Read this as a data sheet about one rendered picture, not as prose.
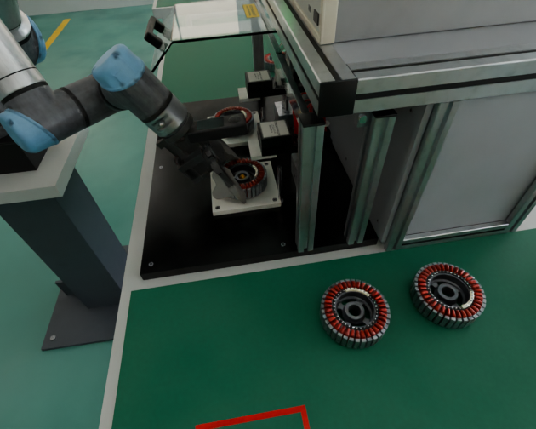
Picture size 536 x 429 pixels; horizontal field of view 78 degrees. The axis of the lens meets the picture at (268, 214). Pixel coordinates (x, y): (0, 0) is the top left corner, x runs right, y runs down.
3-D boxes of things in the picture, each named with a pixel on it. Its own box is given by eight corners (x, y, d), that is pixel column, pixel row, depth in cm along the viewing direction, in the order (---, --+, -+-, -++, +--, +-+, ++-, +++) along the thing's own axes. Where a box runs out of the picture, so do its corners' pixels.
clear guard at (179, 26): (150, 75, 67) (140, 44, 62) (158, 33, 83) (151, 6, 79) (308, 58, 69) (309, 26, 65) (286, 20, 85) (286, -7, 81)
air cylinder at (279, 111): (278, 133, 92) (278, 115, 88) (274, 118, 97) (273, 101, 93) (296, 131, 93) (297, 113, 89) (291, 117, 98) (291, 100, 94)
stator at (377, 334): (384, 357, 52) (390, 349, 50) (314, 340, 55) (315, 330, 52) (387, 295, 60) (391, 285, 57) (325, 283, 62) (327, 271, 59)
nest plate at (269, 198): (213, 215, 72) (212, 212, 71) (210, 172, 82) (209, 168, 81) (281, 206, 73) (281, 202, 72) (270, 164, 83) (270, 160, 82)
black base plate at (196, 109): (143, 280, 64) (139, 274, 63) (162, 111, 107) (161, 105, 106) (376, 244, 68) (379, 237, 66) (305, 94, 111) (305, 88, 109)
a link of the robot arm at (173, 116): (173, 86, 62) (172, 108, 56) (191, 104, 65) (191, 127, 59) (145, 108, 64) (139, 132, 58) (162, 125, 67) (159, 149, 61)
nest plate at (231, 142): (209, 150, 88) (208, 145, 87) (208, 120, 98) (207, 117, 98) (265, 143, 89) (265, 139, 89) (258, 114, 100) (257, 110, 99)
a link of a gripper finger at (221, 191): (228, 212, 73) (204, 177, 71) (250, 199, 71) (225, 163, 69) (224, 217, 70) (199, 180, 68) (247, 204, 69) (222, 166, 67)
